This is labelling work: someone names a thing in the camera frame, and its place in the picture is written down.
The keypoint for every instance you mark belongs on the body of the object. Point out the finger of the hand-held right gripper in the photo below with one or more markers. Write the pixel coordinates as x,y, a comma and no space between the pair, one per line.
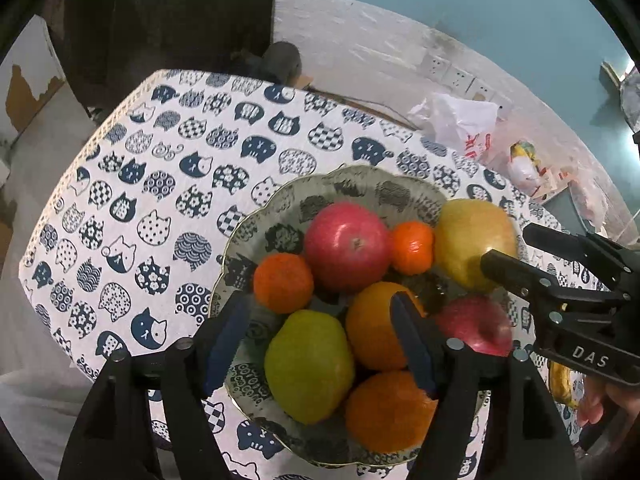
565,245
510,272

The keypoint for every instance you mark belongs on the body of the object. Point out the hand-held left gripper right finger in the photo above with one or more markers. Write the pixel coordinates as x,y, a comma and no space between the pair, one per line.
412,345

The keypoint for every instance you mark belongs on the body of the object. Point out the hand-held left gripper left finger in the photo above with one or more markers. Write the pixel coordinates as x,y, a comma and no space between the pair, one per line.
225,345

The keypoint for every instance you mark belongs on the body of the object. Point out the large orange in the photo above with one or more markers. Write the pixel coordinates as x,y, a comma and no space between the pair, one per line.
372,327
387,415

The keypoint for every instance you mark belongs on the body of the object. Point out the yellow apple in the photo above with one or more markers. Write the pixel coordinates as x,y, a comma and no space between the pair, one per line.
467,240

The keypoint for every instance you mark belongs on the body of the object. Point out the red apple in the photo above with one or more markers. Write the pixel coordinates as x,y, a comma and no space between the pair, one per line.
347,245
475,327

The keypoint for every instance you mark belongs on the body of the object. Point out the small tangerine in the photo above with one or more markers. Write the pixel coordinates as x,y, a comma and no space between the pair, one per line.
412,248
282,283

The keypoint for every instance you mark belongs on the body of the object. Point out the yellow-green pear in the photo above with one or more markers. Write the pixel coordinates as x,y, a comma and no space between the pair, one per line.
307,365

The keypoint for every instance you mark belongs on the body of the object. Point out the clear glass bowl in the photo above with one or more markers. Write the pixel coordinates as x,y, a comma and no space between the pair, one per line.
360,185

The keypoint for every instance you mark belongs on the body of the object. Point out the person's right hand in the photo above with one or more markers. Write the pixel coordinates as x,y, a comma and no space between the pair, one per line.
594,402

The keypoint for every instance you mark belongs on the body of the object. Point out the spotted yellow banana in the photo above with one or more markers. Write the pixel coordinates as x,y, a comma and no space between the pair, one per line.
562,385

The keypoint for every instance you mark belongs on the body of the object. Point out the clear bag of candies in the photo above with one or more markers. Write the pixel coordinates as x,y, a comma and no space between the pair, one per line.
525,165

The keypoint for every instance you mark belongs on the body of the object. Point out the white plastic bag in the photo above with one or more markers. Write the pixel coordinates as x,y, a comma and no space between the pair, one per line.
457,122

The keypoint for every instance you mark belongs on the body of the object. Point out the cat print tablecloth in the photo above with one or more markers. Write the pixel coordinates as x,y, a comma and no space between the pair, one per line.
140,200

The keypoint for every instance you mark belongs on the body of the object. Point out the white power strip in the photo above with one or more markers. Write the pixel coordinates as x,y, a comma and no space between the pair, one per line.
455,77

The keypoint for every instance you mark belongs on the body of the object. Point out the grey rounded object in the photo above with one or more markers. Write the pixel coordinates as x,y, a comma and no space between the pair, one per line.
280,60

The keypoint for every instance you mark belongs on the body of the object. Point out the dark wooden cabinet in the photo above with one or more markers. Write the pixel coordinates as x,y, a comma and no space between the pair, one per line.
175,20

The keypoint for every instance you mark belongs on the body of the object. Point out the torn white cardboard box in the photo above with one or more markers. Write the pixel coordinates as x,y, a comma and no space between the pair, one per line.
25,75

